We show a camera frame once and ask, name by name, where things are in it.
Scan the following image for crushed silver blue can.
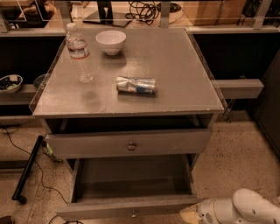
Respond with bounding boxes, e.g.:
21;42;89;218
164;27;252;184
116;76;156;94

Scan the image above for grey wooden drawer cabinet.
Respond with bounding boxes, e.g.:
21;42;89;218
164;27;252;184
31;27;225;173

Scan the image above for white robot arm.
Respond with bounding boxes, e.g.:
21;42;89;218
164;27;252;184
179;188;280;224

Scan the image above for black floor cable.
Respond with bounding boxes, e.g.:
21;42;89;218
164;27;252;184
0;123;84;224

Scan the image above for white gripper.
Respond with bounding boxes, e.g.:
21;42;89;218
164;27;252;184
179;198;242;224

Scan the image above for grey drawer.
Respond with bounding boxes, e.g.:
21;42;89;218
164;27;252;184
57;155;201;221
46;115;212;158

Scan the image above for dark round dish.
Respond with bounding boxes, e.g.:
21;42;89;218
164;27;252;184
33;73;49;88

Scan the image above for clear plastic water bottle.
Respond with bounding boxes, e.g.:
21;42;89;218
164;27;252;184
66;23;94;83

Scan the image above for black monitor stand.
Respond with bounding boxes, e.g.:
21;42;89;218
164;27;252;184
82;1;131;27

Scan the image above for black bar with wheel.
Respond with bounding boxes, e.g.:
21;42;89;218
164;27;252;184
11;136;44;205

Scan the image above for coiled black cables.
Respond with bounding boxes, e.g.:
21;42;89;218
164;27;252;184
125;0;161;26

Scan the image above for white ceramic bowl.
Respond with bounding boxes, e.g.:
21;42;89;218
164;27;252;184
95;30;126;55

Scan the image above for grey top drawer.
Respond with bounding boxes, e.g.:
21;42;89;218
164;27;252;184
46;115;212;158

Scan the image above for white bowl with items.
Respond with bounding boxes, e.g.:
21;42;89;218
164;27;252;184
0;74;23;94

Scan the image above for cardboard box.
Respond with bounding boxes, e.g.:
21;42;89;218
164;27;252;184
183;0;247;25

